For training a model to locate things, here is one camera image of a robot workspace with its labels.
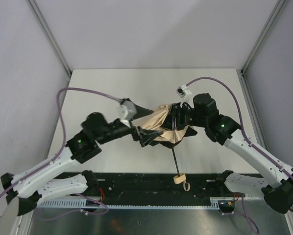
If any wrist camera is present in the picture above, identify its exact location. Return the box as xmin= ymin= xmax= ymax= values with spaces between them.
xmin=176 ymin=85 xmax=193 ymax=105
xmin=117 ymin=98 xmax=137 ymax=127

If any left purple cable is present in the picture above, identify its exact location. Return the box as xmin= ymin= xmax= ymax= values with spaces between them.
xmin=0 ymin=87 xmax=124 ymax=220

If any beige folding umbrella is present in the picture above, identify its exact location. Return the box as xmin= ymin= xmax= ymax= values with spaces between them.
xmin=141 ymin=104 xmax=197 ymax=192

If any white slotted cable duct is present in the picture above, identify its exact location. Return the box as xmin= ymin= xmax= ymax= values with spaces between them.
xmin=37 ymin=198 xmax=235 ymax=210

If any aluminium frame post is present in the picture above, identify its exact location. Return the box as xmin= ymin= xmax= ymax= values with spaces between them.
xmin=26 ymin=0 xmax=72 ymax=78
xmin=240 ymin=0 xmax=289 ymax=76

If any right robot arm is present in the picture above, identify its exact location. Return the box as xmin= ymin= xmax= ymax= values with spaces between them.
xmin=173 ymin=89 xmax=293 ymax=214

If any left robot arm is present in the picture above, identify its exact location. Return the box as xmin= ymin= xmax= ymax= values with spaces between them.
xmin=1 ymin=99 xmax=162 ymax=216

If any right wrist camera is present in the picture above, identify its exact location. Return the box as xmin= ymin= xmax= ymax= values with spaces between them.
xmin=176 ymin=85 xmax=193 ymax=105

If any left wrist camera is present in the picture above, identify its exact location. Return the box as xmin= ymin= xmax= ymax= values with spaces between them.
xmin=117 ymin=98 xmax=137 ymax=127

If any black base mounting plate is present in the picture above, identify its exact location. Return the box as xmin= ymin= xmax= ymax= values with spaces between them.
xmin=58 ymin=172 xmax=247 ymax=206

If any right aluminium frame post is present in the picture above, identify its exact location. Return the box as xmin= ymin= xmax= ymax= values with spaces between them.
xmin=240 ymin=0 xmax=289 ymax=76

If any left aluminium frame post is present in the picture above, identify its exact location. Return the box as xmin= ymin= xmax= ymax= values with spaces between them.
xmin=26 ymin=0 xmax=72 ymax=78

